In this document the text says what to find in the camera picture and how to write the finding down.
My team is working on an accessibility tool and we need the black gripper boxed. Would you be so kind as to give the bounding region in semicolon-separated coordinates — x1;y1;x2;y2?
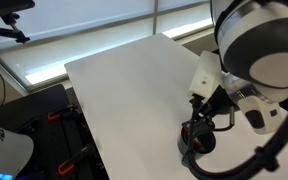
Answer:
182;85;241;138

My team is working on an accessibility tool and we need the black clamp with orange tip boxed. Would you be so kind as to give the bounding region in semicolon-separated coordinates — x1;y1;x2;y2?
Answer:
57;143;97;176
47;104;81;122

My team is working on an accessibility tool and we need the black side table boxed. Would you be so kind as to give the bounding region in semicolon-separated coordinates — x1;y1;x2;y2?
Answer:
0;83;111;180

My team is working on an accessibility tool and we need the white device with blue lights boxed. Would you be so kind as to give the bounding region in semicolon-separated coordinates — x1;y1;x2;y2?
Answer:
0;119;35;180

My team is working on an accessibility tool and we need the dark mug with handle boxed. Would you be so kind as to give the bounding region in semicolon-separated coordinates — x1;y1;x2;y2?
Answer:
178;122;217;156

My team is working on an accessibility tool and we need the thin black bent wire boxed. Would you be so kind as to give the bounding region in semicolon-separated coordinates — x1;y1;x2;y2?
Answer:
213;105;236;132

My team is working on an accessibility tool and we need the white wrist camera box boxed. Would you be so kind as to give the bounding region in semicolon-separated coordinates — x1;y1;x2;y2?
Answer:
187;50;225;105

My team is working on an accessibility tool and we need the thick black cable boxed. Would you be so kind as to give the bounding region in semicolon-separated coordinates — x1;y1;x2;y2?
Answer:
182;83;288;180

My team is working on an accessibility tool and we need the grey window frame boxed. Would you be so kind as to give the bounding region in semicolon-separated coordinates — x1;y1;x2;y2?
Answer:
151;0;161;35

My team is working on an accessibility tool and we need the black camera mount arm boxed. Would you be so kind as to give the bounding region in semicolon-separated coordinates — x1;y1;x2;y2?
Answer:
0;0;37;45

